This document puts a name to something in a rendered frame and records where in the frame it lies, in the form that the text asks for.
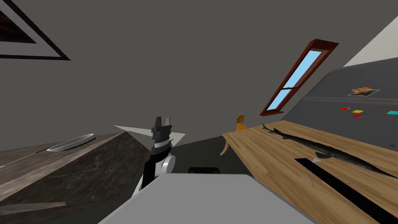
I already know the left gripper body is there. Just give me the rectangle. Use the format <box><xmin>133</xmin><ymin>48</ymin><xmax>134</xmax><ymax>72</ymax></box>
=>
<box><xmin>151</xmin><ymin>124</ymin><xmax>173</xmax><ymax>143</ymax></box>

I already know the orange chair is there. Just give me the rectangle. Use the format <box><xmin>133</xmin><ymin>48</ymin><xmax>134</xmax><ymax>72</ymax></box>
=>
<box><xmin>235</xmin><ymin>115</ymin><xmax>249</xmax><ymax>131</ymax></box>

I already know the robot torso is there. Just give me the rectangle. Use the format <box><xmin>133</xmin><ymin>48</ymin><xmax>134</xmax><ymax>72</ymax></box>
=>
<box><xmin>98</xmin><ymin>167</ymin><xmax>318</xmax><ymax>224</ymax></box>

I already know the grey round plate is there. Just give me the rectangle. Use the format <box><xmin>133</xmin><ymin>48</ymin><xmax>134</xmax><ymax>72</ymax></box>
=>
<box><xmin>46</xmin><ymin>133</ymin><xmax>96</xmax><ymax>153</ymax></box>

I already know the light wooden table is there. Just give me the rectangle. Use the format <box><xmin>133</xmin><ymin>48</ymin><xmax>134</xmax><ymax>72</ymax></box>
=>
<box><xmin>220</xmin><ymin>120</ymin><xmax>398</xmax><ymax>224</ymax></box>

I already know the red framed window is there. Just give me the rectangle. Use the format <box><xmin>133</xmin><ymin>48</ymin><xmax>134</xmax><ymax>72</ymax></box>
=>
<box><xmin>259</xmin><ymin>38</ymin><xmax>340</xmax><ymax>117</ymax></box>

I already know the dark grey fridge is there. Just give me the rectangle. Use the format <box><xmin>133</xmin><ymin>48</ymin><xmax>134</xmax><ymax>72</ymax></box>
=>
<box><xmin>279</xmin><ymin>57</ymin><xmax>398</xmax><ymax>154</ymax></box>

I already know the black framed wall picture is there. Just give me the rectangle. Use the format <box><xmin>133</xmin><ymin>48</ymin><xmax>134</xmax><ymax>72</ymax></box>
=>
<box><xmin>0</xmin><ymin>0</ymin><xmax>72</xmax><ymax>61</ymax></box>

